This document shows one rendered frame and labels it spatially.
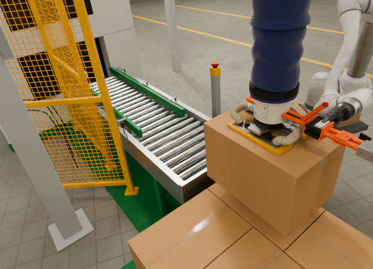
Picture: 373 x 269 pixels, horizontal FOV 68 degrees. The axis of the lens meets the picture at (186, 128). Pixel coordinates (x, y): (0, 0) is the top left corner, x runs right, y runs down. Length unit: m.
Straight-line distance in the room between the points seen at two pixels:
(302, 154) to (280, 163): 0.13
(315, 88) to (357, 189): 1.15
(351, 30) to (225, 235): 1.26
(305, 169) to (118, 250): 1.59
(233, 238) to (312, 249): 0.40
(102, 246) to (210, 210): 1.02
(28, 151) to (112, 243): 0.96
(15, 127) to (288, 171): 1.55
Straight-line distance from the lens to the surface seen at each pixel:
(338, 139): 1.26
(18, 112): 1.92
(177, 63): 5.03
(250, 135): 1.41
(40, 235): 2.74
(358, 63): 2.03
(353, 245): 1.77
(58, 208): 2.36
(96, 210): 2.70
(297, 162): 1.31
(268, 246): 1.64
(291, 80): 1.29
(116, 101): 3.14
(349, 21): 1.72
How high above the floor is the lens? 1.91
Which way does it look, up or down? 34 degrees down
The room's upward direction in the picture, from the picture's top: 6 degrees counter-clockwise
